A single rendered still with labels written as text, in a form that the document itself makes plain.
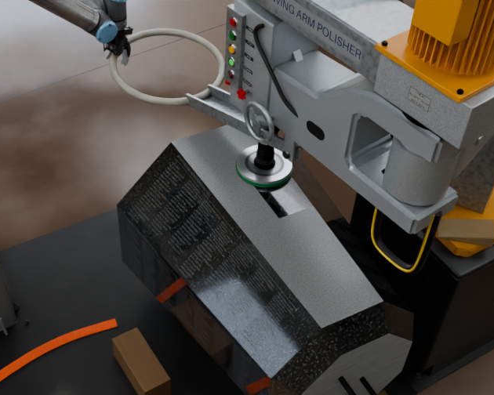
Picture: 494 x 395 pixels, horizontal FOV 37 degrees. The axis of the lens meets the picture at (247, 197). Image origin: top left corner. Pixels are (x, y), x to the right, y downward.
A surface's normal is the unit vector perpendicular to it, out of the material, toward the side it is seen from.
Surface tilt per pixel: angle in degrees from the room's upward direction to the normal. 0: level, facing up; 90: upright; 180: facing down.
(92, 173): 0
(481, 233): 11
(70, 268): 0
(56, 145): 0
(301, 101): 90
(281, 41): 90
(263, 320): 45
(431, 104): 90
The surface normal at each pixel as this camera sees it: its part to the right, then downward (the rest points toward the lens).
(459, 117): -0.78, 0.41
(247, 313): -0.56, -0.27
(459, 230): -0.14, -0.73
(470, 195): -0.47, 0.60
